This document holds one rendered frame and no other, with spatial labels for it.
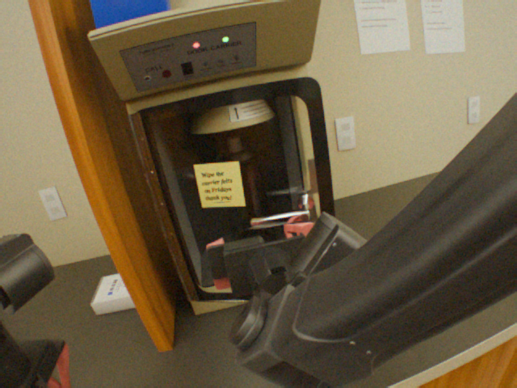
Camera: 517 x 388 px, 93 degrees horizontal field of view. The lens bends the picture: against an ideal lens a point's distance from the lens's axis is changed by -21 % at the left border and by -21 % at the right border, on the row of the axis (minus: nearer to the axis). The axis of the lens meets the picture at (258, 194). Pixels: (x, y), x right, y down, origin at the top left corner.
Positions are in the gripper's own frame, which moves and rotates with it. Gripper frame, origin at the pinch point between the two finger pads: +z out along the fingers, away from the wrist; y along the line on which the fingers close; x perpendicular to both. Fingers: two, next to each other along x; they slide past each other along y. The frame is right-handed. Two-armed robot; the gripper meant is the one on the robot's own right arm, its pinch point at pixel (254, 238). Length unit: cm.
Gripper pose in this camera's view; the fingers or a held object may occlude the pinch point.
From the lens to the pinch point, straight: 45.5
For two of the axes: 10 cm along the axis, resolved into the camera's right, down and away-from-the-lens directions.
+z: -2.0, -2.8, 9.4
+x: 1.4, 9.4, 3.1
